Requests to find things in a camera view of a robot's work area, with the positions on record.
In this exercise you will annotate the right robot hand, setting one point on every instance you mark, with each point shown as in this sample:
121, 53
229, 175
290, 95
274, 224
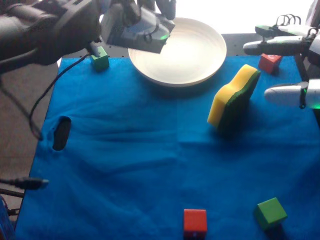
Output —
282, 46

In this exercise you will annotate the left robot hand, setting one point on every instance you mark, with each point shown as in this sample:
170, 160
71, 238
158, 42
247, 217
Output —
62, 30

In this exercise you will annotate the grey box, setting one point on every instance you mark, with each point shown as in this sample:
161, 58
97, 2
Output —
130, 41

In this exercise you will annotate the yellow green sponge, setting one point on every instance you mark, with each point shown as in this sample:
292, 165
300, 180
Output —
225, 100

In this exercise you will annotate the white bowl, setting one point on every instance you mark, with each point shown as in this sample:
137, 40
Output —
185, 65

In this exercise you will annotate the red cube printed three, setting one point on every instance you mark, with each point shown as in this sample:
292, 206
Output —
268, 63

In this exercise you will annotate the green cube printed eight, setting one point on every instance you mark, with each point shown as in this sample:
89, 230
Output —
101, 61

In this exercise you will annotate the small black oval object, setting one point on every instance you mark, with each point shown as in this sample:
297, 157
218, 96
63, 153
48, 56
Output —
61, 133

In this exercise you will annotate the blue cloth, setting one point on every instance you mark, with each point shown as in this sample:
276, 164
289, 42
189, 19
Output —
150, 162

